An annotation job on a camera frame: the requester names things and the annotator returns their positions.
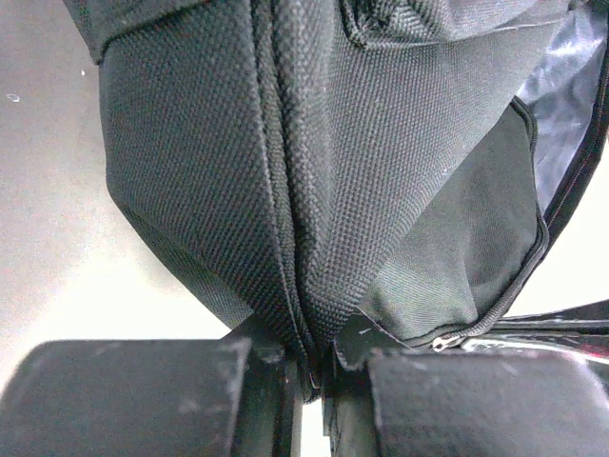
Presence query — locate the black student backpack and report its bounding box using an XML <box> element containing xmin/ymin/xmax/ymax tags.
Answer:
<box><xmin>61</xmin><ymin>0</ymin><xmax>609</xmax><ymax>356</ymax></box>

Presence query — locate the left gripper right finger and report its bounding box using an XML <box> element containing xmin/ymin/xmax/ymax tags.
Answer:
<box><xmin>324</xmin><ymin>311</ymin><xmax>608</xmax><ymax>456</ymax></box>

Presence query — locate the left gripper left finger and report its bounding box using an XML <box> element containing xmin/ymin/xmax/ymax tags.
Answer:
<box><xmin>1</xmin><ymin>317</ymin><xmax>303</xmax><ymax>456</ymax></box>

